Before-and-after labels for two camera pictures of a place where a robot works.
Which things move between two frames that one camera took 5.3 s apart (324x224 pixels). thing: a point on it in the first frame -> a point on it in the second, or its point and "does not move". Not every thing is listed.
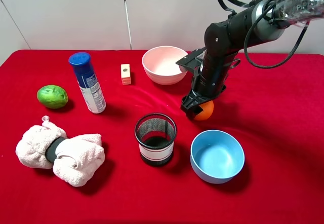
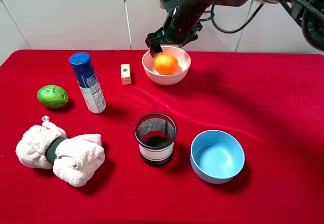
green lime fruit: (52, 96) does not move
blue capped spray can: (82, 63) does not move
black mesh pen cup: (155, 133) does not move
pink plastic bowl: (160, 66) does not move
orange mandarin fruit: (208, 108) -> (166, 64)
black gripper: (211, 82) -> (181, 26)
